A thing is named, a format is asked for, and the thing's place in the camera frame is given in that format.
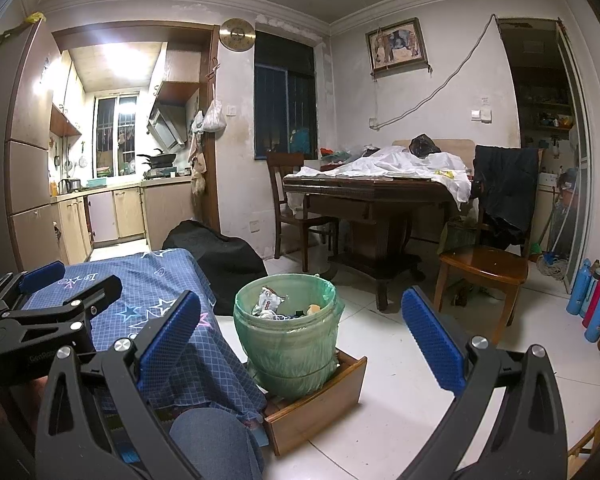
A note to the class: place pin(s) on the white cloth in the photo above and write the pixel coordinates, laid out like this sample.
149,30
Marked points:
405,165

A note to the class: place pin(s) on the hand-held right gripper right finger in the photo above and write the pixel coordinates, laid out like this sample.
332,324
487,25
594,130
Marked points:
432,345

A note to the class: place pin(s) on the beige wooden board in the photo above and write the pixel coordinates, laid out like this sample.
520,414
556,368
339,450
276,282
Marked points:
460,147

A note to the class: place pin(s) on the wooden drawer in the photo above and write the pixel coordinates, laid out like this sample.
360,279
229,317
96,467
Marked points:
320,405

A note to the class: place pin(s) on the grey refrigerator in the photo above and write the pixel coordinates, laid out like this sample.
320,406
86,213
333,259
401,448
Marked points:
22,135

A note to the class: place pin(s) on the sliding glass door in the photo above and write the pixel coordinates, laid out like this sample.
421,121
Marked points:
577,160

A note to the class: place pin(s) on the low wall socket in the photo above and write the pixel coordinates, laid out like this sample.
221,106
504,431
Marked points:
253,225

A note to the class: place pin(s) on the green-lined trash bin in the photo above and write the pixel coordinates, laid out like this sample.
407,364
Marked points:
290,340

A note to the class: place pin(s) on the hanging white plastic bag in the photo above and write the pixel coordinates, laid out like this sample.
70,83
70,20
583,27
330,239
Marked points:
214,117

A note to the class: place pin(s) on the framed wall picture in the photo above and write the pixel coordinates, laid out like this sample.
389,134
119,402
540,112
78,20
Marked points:
396,45

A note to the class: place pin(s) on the dark wooden dining table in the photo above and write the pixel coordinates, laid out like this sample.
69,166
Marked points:
380,220

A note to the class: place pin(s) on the black plastic bag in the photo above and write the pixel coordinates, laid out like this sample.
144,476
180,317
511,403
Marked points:
424,146

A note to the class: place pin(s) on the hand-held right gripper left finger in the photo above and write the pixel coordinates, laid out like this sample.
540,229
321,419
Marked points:
170,345

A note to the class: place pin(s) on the beige kitchen cabinets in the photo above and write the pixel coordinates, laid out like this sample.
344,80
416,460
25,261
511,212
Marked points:
130,210

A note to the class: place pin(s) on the steel kettle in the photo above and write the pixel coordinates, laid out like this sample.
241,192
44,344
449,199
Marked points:
70,185

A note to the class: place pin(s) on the kitchen window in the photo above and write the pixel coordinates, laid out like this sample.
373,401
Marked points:
115,135

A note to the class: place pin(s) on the dark wooden chair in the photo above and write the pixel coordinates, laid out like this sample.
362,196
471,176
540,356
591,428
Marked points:
292,200

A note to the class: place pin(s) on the hanging beige bags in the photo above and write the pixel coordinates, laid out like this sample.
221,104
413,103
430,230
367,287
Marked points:
197,170

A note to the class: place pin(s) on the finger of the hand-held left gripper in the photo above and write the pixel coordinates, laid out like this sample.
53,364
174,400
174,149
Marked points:
42,275
95,296

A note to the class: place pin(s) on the mop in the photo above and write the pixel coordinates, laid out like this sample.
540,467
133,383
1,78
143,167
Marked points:
550,260

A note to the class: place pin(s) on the black wok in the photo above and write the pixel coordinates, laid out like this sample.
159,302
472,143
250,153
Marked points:
155,160

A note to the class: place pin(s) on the white blue-print packet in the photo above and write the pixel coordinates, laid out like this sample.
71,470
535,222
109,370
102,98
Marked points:
269,302

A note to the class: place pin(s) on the teal basin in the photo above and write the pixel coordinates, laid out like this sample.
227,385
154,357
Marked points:
97,181

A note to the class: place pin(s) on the black cloth cover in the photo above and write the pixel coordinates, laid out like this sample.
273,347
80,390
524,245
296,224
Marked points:
220,255

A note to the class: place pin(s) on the steel range hood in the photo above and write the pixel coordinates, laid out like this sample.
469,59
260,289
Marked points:
167,125

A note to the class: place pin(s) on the cluttered shelf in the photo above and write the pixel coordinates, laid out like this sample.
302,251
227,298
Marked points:
545,110

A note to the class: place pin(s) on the dark barred window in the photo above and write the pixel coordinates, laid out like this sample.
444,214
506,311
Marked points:
285,105

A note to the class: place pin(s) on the gold wall clock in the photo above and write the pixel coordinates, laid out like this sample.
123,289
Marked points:
236,35

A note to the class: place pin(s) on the person's leg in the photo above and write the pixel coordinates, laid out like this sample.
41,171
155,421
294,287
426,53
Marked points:
215,445

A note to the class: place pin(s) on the red bottle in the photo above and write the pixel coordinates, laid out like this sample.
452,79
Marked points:
596,292

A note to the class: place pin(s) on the kitchen ceiling light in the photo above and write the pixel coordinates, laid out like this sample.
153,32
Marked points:
120,67

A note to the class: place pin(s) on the dark jacket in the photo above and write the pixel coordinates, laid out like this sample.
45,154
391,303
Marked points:
505,185

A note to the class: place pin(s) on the orange wooden chair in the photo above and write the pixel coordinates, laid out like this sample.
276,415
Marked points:
480,265

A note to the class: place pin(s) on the green bag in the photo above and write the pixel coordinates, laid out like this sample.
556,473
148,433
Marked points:
457,235

